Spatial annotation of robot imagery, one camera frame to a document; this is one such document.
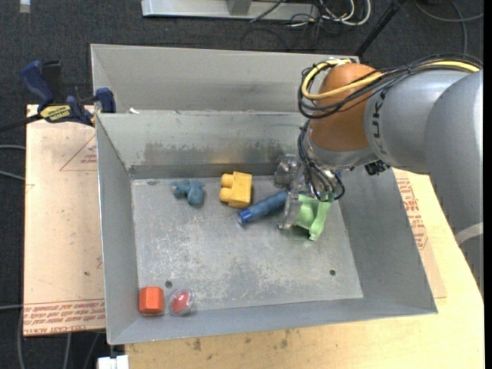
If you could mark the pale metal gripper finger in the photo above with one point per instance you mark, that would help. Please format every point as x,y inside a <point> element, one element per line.
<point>296,208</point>
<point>285,215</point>

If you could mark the light green plastic block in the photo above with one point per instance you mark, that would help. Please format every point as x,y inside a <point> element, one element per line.
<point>313,219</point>

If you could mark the blue cylinder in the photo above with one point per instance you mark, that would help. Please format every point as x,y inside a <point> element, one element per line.
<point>261,208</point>

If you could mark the yellow toy building block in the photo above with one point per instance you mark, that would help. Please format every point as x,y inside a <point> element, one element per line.
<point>238,190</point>

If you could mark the grey metal bin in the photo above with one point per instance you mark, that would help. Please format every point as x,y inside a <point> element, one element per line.
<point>238,260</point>

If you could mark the blue-grey toy animal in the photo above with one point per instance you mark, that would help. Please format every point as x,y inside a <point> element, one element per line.
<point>192,192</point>

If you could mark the red and clear oval capsule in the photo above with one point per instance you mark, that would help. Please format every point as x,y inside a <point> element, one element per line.
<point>180,302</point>

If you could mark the orange-red block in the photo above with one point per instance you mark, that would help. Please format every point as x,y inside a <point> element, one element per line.
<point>150,300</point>

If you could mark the brown cardboard board red print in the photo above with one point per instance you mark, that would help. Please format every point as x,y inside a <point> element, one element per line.
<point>61,221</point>

